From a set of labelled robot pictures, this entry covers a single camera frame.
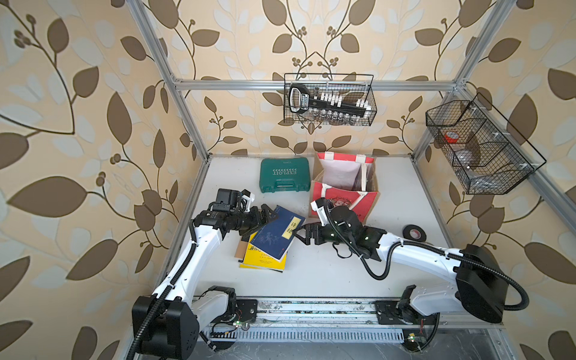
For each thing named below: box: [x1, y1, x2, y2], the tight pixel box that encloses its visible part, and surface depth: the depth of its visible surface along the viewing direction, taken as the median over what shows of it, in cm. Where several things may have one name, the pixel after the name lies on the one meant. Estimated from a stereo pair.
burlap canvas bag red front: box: [309, 151, 381, 225], surface depth 91 cm
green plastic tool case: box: [259, 157, 312, 193], surface depth 110 cm
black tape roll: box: [402, 224, 427, 243], surface depth 93 cm
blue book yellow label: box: [250, 204, 306, 262], surface depth 80 cm
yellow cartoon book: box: [239, 231, 288, 273], surface depth 77 cm
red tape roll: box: [444, 130, 459, 144], surface depth 84 cm
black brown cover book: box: [234, 240, 249, 261], surface depth 81 cm
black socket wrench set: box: [288, 83, 371, 118], surface depth 86 cm
